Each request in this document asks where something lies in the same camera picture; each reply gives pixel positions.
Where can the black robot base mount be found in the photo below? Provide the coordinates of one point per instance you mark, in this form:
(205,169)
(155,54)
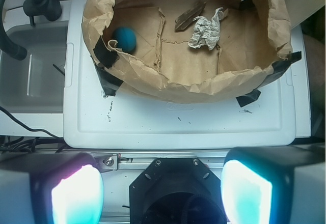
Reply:
(178,193)

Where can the white sink basin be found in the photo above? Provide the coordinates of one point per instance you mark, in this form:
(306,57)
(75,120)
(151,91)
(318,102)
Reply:
(35,84)

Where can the white paper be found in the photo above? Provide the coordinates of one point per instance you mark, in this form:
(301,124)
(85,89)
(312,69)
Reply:
(207,32)

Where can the aluminium extrusion rail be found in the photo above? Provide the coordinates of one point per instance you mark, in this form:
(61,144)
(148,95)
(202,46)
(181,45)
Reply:
(140,160)

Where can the brown wood bark piece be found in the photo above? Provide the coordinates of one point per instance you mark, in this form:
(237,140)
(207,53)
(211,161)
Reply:
(186,18)

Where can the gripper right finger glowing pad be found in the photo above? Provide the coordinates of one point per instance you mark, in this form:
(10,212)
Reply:
(280,184)

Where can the brown paper bag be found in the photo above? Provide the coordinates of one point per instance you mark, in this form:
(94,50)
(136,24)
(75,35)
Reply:
(254,48)

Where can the blue golf ball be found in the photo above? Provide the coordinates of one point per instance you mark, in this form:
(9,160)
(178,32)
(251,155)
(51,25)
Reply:
(126,39)

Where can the white plastic bin lid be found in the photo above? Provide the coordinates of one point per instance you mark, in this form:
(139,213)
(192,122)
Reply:
(93,120)

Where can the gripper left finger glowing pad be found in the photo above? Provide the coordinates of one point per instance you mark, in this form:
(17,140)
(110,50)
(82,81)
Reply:
(50,188)

